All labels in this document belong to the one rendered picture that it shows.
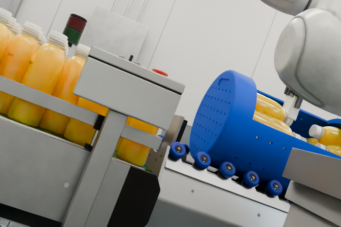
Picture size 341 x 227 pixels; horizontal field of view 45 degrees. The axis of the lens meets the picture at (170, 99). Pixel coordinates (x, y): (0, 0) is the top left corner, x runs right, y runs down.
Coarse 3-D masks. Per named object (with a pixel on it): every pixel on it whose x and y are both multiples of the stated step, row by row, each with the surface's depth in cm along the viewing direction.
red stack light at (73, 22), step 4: (72, 16) 142; (68, 20) 143; (72, 20) 142; (76, 20) 142; (80, 20) 142; (68, 24) 142; (72, 24) 142; (76, 24) 142; (80, 24) 142; (84, 24) 144; (76, 28) 142; (80, 28) 143
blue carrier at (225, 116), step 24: (216, 96) 120; (240, 96) 108; (216, 120) 113; (240, 120) 106; (312, 120) 135; (336, 120) 130; (192, 144) 124; (216, 144) 107; (240, 144) 107; (264, 144) 108; (288, 144) 110; (312, 144) 111; (216, 168) 118; (240, 168) 113; (264, 168) 112
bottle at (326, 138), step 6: (330, 126) 128; (324, 132) 126; (330, 132) 125; (336, 132) 125; (318, 138) 126; (324, 138) 125; (330, 138) 124; (336, 138) 124; (324, 144) 126; (330, 144) 125; (336, 144) 125
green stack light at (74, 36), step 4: (64, 28) 143; (68, 28) 142; (72, 28) 142; (64, 32) 142; (68, 32) 141; (72, 32) 142; (76, 32) 142; (80, 32) 143; (68, 36) 141; (72, 36) 142; (76, 36) 142; (80, 36) 144; (68, 40) 141; (72, 40) 142; (76, 40) 143; (72, 44) 144; (76, 44) 143
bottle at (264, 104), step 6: (258, 96) 119; (264, 96) 121; (258, 102) 118; (264, 102) 119; (270, 102) 120; (276, 102) 121; (258, 108) 118; (264, 108) 119; (270, 108) 119; (276, 108) 120; (282, 108) 121; (270, 114) 119; (276, 114) 119; (282, 114) 120; (282, 120) 121
